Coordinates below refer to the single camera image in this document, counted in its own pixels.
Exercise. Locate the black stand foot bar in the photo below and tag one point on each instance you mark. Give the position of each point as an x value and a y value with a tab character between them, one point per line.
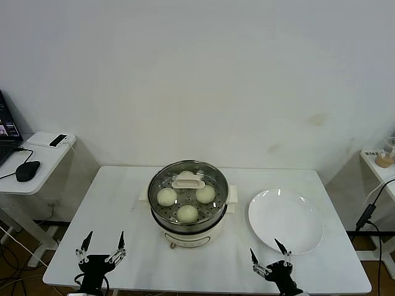
358	233

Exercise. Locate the white side table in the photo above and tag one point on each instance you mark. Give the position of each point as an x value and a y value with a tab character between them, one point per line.
46	166

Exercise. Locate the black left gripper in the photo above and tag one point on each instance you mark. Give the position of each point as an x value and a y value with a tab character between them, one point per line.
95	268

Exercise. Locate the black laptop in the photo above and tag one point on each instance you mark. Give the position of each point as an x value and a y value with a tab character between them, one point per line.
6	129

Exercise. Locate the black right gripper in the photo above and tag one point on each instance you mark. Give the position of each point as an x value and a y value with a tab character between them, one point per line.
282	274

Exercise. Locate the white shelf stand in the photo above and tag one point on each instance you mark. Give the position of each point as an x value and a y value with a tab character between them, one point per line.
368	166

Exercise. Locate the stainless steel steamer basket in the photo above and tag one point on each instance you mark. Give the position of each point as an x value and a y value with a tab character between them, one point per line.
191	227

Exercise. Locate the black computer mouse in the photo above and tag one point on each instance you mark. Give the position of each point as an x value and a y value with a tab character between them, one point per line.
27	171

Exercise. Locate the cream electric cooker pot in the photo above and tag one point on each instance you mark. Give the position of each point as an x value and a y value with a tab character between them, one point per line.
191	240

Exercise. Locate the white round plate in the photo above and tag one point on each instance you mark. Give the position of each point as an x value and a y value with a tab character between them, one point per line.
284	219

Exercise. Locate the small black and white device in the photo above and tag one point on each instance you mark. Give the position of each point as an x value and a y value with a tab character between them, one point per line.
58	139

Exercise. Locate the white floor power strip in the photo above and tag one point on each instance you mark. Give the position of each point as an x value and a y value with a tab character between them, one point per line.
34	261

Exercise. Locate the small tan round object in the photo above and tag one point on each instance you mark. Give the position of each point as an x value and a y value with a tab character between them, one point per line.
384	161

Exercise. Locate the flat white box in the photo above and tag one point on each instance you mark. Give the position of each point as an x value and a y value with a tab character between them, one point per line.
37	140

